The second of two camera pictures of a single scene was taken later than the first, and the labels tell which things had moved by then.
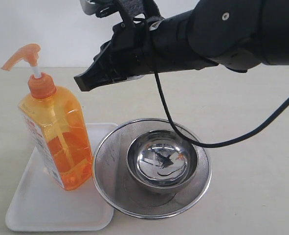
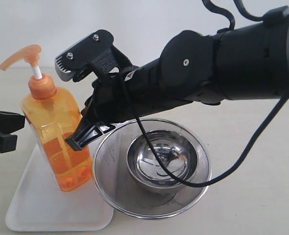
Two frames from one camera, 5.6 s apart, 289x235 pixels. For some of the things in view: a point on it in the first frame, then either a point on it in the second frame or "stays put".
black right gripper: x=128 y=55 to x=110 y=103
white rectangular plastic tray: x=42 y=203 stays put
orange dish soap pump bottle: x=57 y=120 stays put
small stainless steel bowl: x=159 y=160 stays put
